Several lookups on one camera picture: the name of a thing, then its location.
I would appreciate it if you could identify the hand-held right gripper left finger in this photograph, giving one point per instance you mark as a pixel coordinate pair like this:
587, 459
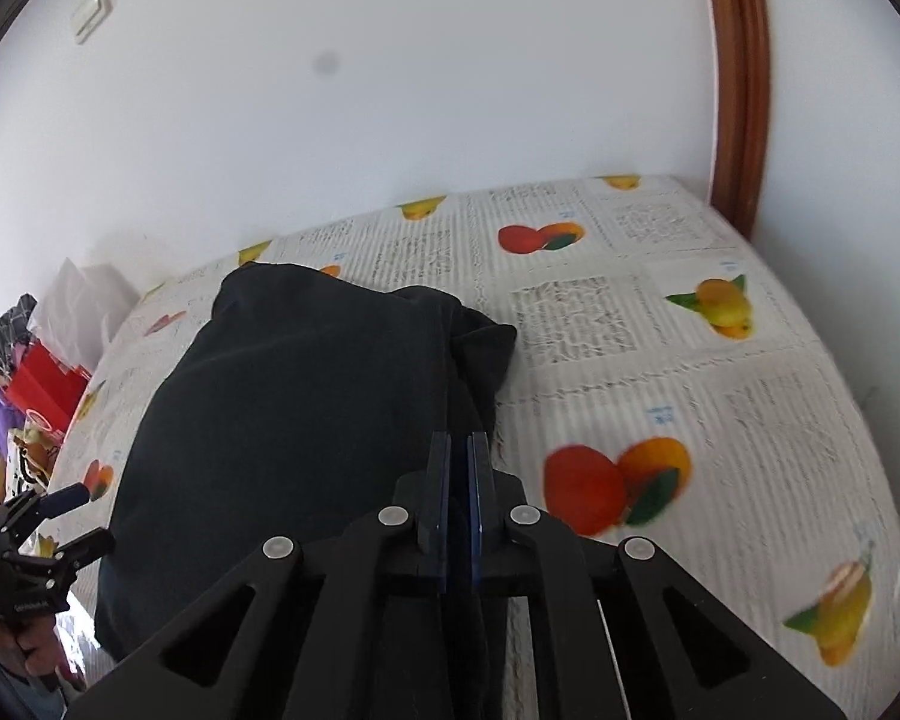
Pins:
440, 510

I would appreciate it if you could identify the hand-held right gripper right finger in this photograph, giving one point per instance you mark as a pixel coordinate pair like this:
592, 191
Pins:
478, 510

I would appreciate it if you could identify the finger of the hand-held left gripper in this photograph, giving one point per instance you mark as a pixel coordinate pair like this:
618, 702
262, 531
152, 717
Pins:
86, 546
64, 499

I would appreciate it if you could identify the black sweatshirt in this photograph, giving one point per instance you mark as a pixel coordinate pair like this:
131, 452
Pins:
285, 427

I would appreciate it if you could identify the person's left hand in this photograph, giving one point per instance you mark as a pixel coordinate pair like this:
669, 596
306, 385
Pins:
34, 649

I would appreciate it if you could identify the purple fluffy cloth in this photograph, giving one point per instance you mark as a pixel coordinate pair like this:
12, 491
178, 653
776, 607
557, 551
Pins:
0, 416

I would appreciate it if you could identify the red paper bag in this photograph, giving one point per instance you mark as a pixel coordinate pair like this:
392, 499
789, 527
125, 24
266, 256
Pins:
45, 390

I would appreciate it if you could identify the grey plaid cloth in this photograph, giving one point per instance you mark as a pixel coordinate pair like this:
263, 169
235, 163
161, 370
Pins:
11, 330

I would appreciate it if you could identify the fruit print bed cover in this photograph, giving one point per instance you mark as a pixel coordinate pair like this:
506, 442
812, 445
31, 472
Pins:
645, 360

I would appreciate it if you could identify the white light switch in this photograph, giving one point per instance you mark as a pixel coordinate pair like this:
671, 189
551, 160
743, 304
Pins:
91, 11

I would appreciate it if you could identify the wooden door frame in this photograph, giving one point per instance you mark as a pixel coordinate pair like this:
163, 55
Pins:
739, 90

